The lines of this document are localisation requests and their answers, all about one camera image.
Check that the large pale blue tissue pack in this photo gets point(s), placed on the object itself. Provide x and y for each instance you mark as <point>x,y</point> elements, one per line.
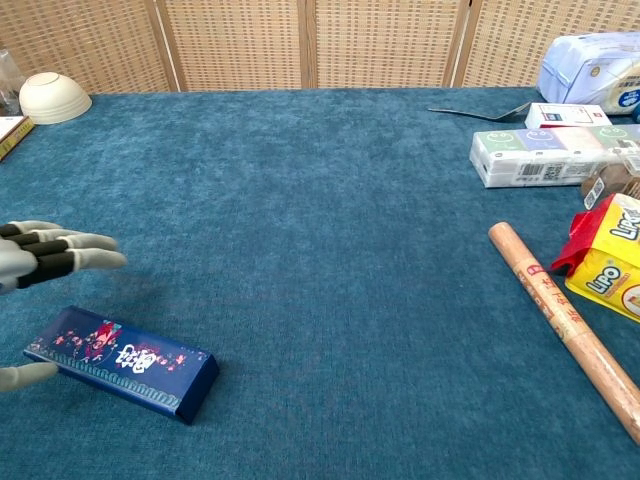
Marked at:
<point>580,70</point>

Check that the metal spoon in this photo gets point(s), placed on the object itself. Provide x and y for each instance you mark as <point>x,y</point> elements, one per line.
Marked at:
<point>515,115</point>

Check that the blue folding glasses case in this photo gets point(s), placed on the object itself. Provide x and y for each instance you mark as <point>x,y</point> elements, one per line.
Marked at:
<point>125,362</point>

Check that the pastel pocket tissue multipack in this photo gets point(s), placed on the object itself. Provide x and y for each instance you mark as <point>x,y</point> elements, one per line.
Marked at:
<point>525,160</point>

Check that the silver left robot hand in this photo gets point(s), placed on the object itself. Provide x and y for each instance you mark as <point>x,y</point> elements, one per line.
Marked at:
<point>45,257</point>

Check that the wrapped wooden rolling pin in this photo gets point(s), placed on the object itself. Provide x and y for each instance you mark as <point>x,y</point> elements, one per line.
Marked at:
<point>550,300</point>

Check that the teal table cloth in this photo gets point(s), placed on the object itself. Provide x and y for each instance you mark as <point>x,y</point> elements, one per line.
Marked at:
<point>320,250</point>

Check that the clear bag of pastries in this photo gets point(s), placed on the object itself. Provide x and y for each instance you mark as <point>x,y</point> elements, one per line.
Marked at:
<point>7,80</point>

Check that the brown snack pack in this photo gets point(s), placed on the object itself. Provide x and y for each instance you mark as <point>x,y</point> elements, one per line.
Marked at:
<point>612,180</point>

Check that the cream upturned bowl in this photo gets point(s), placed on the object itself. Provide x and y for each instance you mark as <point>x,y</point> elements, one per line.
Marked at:
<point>52,100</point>

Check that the woven bamboo folding screen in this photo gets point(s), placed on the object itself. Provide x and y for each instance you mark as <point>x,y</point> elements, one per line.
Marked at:
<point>240,45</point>

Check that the small white gold box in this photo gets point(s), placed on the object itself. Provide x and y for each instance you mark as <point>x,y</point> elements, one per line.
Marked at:
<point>12,132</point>

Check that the yellow Lipo snack bag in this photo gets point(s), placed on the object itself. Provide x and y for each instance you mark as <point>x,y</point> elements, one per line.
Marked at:
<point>610,270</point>

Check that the small red white box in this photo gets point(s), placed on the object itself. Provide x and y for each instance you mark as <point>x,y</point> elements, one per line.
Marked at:
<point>565,116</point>

